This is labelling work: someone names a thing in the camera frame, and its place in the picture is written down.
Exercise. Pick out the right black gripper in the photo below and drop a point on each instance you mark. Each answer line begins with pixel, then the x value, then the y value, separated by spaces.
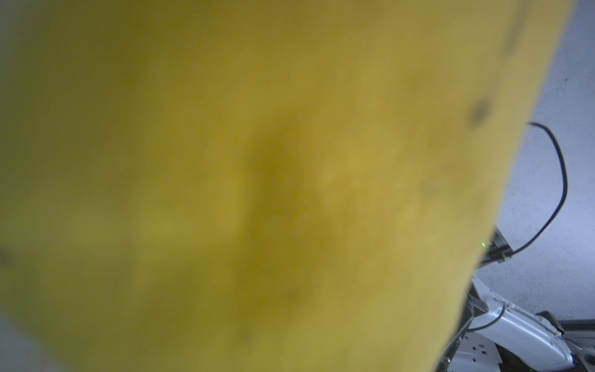
pixel 498 250

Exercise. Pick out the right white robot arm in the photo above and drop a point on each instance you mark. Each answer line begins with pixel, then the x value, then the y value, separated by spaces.
pixel 497 335

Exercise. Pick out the yellow shorts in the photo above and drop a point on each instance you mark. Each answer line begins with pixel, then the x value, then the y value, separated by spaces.
pixel 257 185

